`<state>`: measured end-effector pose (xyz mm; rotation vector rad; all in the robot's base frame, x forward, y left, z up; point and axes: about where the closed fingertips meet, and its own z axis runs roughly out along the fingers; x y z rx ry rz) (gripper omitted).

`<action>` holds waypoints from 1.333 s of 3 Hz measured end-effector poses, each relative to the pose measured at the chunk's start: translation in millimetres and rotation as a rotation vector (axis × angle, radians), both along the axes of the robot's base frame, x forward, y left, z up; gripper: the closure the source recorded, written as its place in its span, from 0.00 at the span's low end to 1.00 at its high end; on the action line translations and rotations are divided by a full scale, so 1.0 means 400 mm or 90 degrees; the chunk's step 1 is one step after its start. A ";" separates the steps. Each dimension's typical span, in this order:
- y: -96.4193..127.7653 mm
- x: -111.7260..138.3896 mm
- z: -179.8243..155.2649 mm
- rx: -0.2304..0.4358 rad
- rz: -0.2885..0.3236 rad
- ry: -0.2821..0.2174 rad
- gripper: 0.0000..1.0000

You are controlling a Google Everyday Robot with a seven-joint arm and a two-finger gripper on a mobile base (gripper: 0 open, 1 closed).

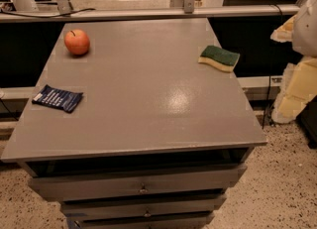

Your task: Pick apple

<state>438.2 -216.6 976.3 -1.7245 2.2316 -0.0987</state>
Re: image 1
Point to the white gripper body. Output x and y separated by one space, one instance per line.
306 31

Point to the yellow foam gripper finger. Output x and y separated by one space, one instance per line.
284 32
298 88

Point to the orange red apple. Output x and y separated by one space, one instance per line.
77 42

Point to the green yellow sponge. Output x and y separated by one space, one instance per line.
219 58

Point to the metal railing beam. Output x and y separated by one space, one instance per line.
90 15

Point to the grey drawer cabinet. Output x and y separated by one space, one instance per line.
157 139

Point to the dark blue snack packet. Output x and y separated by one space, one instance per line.
56 98

